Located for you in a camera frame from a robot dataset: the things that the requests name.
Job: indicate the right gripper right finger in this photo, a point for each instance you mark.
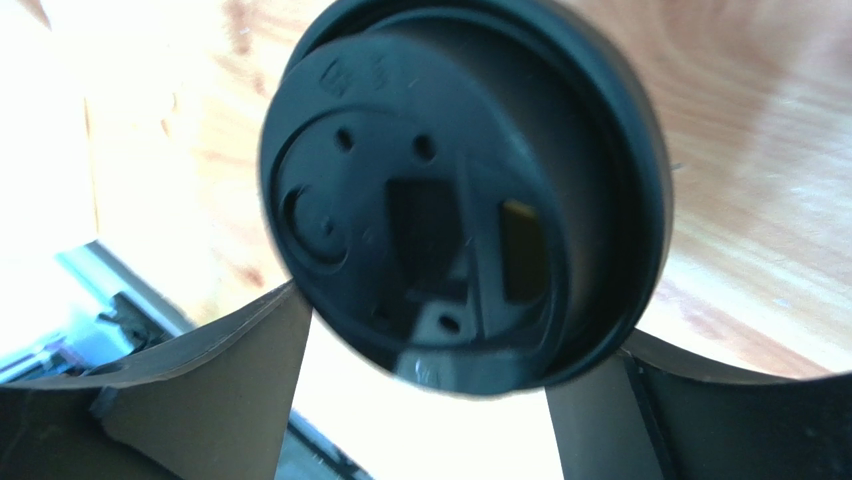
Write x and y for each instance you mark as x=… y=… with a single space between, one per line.
x=657 y=411

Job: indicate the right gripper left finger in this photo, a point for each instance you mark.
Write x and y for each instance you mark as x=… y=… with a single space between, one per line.
x=213 y=403

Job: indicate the black coffee cup lid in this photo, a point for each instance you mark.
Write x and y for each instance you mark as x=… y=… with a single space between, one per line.
x=473 y=195

